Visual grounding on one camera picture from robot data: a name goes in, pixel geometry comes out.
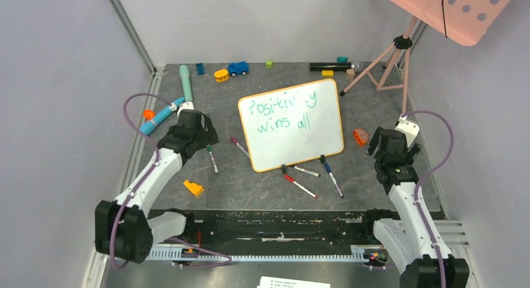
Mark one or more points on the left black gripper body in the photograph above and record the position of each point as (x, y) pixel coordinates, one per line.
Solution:
(205, 138)

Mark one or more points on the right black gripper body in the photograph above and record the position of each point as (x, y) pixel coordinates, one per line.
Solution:
(415, 151)

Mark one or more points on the green whiteboard marker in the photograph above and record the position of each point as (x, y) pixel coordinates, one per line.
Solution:
(213, 161)

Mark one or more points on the orange framed whiteboard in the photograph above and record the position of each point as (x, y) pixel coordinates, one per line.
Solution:
(292, 125)

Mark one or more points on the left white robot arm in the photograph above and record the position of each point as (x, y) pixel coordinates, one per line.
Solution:
(123, 228)

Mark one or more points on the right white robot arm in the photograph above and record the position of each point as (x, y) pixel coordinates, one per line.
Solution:
(413, 242)

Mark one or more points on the purple whiteboard marker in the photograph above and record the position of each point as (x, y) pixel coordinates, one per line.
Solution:
(240, 146)

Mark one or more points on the blue whiteboard marker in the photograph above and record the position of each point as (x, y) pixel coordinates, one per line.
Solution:
(334, 181)

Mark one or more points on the black whiteboard marker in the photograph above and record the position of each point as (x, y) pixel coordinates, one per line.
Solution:
(312, 173)

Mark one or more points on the red whiteboard marker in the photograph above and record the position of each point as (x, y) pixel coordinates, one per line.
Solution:
(296, 183)

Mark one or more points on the orange toy piece right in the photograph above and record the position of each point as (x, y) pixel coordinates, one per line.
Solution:
(360, 136)

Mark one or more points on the blue toy marker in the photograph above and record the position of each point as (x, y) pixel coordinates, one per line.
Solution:
(149, 126)

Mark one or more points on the small orange toy piece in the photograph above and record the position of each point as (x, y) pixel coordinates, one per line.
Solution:
(148, 114)

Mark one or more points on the orange wedge block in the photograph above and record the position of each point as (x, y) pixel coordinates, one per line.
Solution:
(193, 188)

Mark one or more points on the yellow oval toy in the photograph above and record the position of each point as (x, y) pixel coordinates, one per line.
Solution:
(221, 75)

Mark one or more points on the mint green toy microphone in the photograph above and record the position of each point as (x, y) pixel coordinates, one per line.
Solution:
(186, 83)

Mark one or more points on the dark blue block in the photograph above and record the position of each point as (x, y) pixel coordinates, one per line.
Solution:
(200, 69)

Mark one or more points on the blue toy car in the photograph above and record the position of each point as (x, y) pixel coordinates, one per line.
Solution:
(238, 68)

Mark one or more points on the beige wooden cube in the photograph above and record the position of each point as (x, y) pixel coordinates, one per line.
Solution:
(350, 73)

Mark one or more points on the yellow block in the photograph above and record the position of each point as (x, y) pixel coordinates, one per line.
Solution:
(327, 73)

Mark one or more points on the teal block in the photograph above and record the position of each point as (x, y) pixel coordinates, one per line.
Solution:
(342, 59)

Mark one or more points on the pink tripod stand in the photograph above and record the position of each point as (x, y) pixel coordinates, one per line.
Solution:
(400, 45)

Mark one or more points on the pink perforated panel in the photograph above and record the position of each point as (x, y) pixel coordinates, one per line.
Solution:
(463, 21)

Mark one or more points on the white paper sheet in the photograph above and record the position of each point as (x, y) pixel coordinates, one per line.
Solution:
(275, 282)

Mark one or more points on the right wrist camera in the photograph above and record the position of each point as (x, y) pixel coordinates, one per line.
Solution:
(409, 128)

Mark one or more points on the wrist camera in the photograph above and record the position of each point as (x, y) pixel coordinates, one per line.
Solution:
(409, 128)
(185, 106)

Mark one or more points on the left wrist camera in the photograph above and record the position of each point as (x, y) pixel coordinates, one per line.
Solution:
(185, 106)

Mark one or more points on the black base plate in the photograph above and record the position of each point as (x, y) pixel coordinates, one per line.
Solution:
(251, 232)

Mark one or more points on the grey slotted cable duct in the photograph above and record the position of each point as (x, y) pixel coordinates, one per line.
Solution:
(176, 252)

